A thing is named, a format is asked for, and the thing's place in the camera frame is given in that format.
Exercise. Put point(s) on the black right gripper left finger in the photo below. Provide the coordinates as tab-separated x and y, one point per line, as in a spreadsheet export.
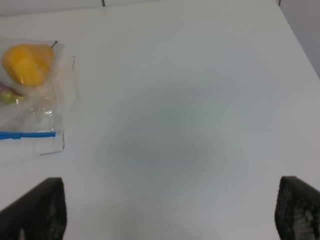
40	214

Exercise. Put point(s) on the clear zip bag blue zipper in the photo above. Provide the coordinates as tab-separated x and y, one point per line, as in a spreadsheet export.
35	126

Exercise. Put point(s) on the yellow pear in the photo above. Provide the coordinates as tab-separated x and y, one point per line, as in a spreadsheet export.
27	64

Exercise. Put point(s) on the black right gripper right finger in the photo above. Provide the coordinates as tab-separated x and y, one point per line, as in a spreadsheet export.
297	210

